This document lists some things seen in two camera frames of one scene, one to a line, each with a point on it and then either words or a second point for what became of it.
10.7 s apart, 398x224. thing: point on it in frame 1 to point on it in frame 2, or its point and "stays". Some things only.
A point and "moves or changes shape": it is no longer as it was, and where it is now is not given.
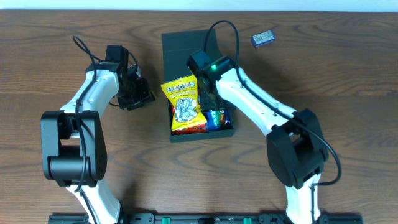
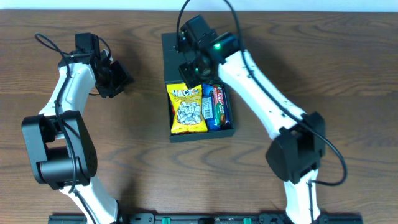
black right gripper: [210, 101] to [189, 74]
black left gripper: [137, 97] to [115, 81]
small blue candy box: [263, 38] moves or changes shape
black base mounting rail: [200, 218] stays
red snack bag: [201, 128] moves or changes shape
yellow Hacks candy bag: [188, 116] stays
